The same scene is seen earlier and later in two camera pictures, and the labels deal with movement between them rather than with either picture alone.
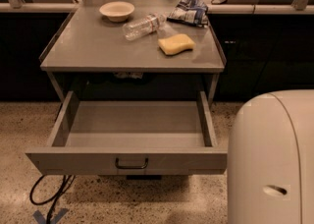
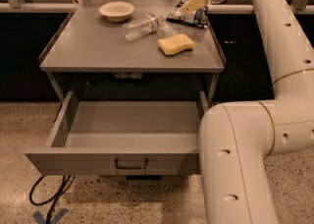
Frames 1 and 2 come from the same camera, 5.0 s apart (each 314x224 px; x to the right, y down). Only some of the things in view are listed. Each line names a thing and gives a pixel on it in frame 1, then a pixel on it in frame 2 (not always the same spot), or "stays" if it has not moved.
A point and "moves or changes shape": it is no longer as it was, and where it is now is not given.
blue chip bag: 191,10 moves or changes shape
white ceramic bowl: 117,11 stays
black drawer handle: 129,166 stays
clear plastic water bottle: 142,27 stays
